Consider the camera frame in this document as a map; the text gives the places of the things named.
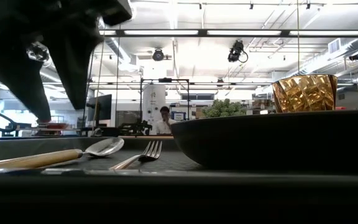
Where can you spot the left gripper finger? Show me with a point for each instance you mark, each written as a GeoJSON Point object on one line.
{"type": "Point", "coordinates": [73, 68]}
{"type": "Point", "coordinates": [11, 68]}

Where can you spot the silver metal fork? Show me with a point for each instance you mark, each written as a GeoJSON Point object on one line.
{"type": "Point", "coordinates": [149, 152]}

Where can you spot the black round plate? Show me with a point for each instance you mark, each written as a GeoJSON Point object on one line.
{"type": "Point", "coordinates": [275, 140]}

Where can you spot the amber faceted glass cup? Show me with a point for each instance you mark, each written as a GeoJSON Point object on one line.
{"type": "Point", "coordinates": [303, 93]}

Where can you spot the black computer monitor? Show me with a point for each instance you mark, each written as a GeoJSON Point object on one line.
{"type": "Point", "coordinates": [102, 107]}

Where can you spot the red storage bins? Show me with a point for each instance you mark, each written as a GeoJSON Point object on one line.
{"type": "Point", "coordinates": [56, 126]}

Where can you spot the round black lamp fixture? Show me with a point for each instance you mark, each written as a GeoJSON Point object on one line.
{"type": "Point", "coordinates": [158, 55]}

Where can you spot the white cylindrical tank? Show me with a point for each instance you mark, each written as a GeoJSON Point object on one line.
{"type": "Point", "coordinates": [153, 102]}

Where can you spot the thin black tube stand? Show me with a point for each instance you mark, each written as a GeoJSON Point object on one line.
{"type": "Point", "coordinates": [165, 80]}

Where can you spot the person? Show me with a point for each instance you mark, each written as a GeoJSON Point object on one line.
{"type": "Point", "coordinates": [163, 126]}

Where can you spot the blue framed sign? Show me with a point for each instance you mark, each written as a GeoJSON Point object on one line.
{"type": "Point", "coordinates": [178, 116]}

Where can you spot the small green artificial plant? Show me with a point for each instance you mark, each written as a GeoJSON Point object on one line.
{"type": "Point", "coordinates": [225, 109]}

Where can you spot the white air vent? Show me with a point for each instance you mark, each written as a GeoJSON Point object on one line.
{"type": "Point", "coordinates": [334, 46]}

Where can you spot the black dome fixture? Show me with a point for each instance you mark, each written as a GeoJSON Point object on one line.
{"type": "Point", "coordinates": [356, 56]}

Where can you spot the black aluminium rig frame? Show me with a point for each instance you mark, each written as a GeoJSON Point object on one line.
{"type": "Point", "coordinates": [202, 32]}

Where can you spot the black hanging rig camera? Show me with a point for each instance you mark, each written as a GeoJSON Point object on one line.
{"type": "Point", "coordinates": [235, 51]}

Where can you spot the silver air duct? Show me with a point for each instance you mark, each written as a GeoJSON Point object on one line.
{"type": "Point", "coordinates": [322, 63]}

